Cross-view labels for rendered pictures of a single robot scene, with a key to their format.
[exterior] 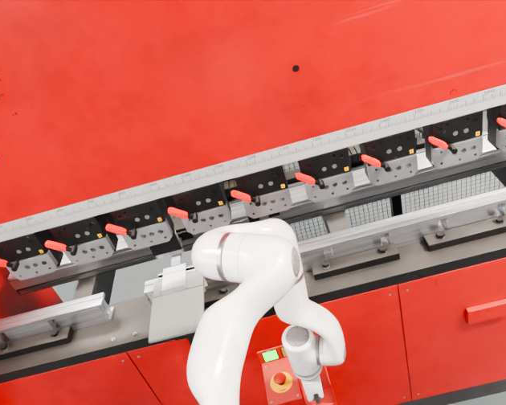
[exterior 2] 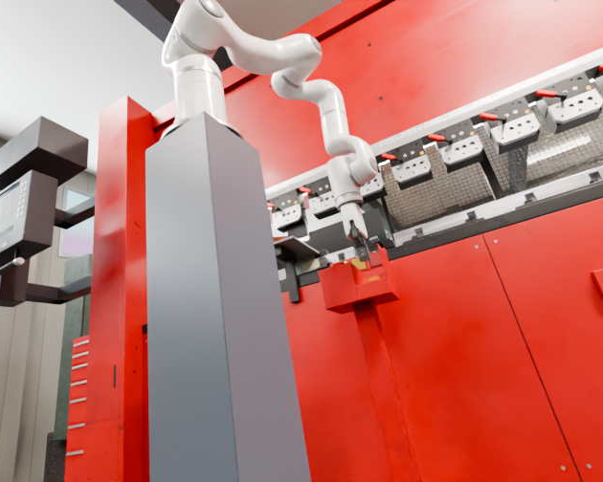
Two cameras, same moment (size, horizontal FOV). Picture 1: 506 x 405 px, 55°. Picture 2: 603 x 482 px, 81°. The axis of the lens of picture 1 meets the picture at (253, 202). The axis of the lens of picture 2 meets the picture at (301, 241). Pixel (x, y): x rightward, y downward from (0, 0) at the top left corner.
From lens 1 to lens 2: 167 cm
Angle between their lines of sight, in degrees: 59
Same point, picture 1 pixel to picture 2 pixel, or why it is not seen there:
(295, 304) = (333, 123)
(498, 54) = (518, 61)
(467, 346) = not seen: outside the picture
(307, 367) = (341, 181)
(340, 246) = (430, 226)
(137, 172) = (290, 170)
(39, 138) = not seen: hidden behind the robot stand
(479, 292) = (597, 246)
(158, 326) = not seen: hidden behind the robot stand
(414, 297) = (508, 251)
